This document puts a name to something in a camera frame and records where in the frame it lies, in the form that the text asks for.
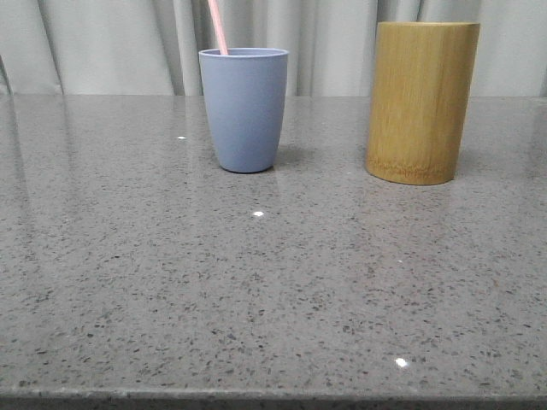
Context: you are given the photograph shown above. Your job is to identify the blue plastic cup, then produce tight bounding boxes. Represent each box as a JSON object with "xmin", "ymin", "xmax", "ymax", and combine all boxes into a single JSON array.
[{"xmin": 199, "ymin": 48, "xmax": 289, "ymax": 173}]

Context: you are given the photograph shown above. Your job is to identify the bamboo cylinder holder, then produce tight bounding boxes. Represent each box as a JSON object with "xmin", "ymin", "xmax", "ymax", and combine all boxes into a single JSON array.
[{"xmin": 366, "ymin": 21, "xmax": 480, "ymax": 185}]

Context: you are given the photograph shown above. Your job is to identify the pink chopstick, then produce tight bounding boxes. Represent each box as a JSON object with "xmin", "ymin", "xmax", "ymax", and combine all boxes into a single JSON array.
[{"xmin": 208, "ymin": 0, "xmax": 229, "ymax": 56}]

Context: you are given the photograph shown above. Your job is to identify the grey curtain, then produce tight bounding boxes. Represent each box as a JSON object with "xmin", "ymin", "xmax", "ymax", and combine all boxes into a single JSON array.
[{"xmin": 1, "ymin": 1, "xmax": 546, "ymax": 97}]

